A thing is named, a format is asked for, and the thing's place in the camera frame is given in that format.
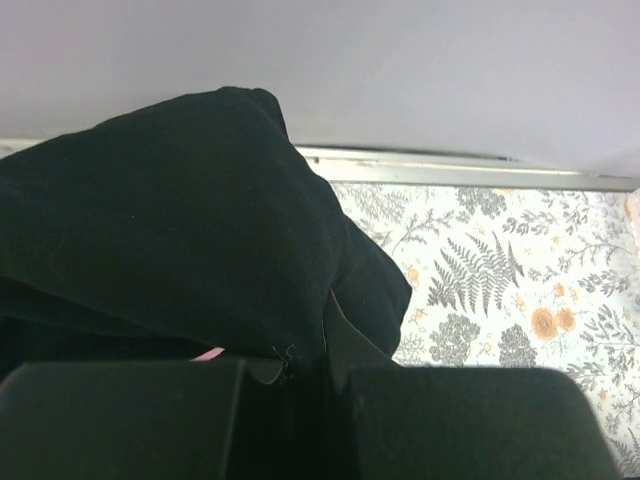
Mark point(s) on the pink folded t shirt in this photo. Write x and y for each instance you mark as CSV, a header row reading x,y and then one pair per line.
x,y
210,354

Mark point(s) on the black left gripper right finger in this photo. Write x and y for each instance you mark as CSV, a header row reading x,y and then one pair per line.
x,y
394,422

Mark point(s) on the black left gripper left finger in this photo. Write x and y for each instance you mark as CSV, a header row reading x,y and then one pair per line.
x,y
218,419

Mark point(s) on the black t shirt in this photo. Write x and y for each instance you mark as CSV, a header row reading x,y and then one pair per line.
x,y
185,226

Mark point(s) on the floral patterned table mat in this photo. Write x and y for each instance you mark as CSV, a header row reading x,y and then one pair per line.
x,y
518,278

